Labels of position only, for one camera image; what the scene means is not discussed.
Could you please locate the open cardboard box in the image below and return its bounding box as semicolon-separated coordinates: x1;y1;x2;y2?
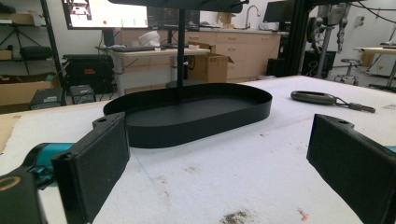
187;51;235;84

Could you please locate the grey key fob with key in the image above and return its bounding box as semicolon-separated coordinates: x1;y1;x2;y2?
290;90;376;114

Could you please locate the black metal shelf rack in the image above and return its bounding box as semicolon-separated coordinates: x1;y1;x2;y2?
0;0;68;106

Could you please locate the wooden cabinet counter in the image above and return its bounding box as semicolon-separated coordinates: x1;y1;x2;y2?
120;27;283;82

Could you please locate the chrome sink faucet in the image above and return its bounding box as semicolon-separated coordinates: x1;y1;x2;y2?
244;5;262;30

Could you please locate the black equipment case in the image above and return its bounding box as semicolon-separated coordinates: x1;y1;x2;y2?
62;53;116;94

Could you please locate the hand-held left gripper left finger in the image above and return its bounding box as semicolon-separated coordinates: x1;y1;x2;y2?
0;112;131;224

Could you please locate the wooden side table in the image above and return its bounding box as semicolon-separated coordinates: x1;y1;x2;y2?
353;46;396;91

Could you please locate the black metal frame post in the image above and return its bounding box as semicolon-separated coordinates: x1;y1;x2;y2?
282;0;317;77

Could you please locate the large cardboard box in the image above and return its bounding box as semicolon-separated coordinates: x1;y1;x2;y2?
0;73;61;114

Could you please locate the large monitor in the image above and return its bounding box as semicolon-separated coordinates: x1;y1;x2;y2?
61;0;149;31

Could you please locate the round metal stool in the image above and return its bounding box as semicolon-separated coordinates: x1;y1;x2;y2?
333;58;362;87

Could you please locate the black two-tier tray stand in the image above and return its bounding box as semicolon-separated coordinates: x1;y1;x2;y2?
103;0;274;149

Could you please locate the wooden desk with white legs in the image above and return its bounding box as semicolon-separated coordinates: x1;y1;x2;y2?
106;46;211;94

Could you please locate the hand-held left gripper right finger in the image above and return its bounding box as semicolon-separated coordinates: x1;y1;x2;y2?
305;113;396;224

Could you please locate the dark monitor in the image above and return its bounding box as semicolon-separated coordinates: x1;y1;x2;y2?
262;0;296;24

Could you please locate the white helmet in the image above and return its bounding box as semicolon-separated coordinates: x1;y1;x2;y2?
138;30;162;49

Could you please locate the white table cloth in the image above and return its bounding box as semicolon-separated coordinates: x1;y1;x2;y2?
0;75;396;224

